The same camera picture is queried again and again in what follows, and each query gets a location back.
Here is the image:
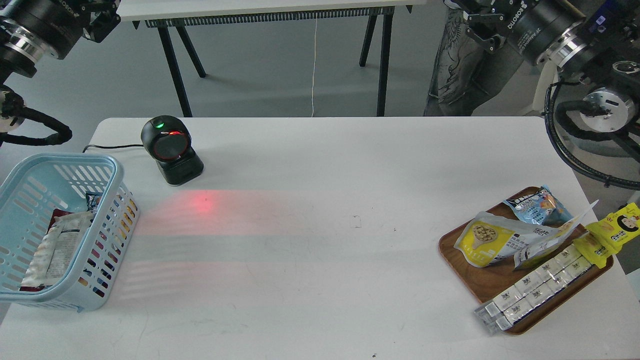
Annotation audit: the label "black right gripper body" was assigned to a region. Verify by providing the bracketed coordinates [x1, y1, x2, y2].
[480, 0, 586, 67]

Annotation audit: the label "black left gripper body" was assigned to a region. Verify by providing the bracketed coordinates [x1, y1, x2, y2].
[2, 0, 90, 60]

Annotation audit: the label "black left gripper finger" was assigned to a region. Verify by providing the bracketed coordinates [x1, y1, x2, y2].
[89, 0, 121, 43]

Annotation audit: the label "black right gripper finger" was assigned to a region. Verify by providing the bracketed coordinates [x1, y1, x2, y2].
[466, 13, 505, 53]

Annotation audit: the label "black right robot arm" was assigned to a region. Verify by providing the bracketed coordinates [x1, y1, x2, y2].
[457, 0, 639, 191]

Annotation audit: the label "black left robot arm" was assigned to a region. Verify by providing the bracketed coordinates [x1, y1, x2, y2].
[0, 0, 121, 146]

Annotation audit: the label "light blue plastic basket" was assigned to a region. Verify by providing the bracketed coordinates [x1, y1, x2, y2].
[0, 153, 141, 312]

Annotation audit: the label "blue snack packet in basket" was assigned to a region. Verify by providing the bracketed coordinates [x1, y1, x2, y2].
[85, 191, 103, 214]

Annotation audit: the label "blue snack bag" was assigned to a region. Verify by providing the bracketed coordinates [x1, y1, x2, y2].
[502, 185, 573, 226]

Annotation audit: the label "white red snack bag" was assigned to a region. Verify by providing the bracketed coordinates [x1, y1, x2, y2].
[19, 209, 95, 292]

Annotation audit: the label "yellow snack packet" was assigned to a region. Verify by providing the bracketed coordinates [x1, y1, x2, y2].
[573, 203, 640, 269]

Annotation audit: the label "silver white snack strip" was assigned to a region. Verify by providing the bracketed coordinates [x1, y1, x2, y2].
[473, 244, 594, 334]

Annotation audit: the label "person in grey jeans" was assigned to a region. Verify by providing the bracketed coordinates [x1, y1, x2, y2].
[423, 0, 524, 117]

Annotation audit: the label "grey white chair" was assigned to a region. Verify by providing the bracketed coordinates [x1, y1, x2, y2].
[529, 60, 559, 116]

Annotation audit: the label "white table black legs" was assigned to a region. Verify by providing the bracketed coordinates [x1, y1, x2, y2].
[118, 0, 415, 117]

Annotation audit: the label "black barcode scanner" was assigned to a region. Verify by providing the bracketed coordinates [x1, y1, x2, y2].
[141, 115, 204, 186]

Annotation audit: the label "brown wooden tray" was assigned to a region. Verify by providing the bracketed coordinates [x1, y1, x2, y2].
[438, 186, 615, 336]

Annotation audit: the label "black scanner cable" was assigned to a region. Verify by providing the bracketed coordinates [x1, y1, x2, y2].
[82, 144, 144, 154]

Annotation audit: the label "white hanging cable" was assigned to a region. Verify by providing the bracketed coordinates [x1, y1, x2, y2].
[311, 18, 319, 118]

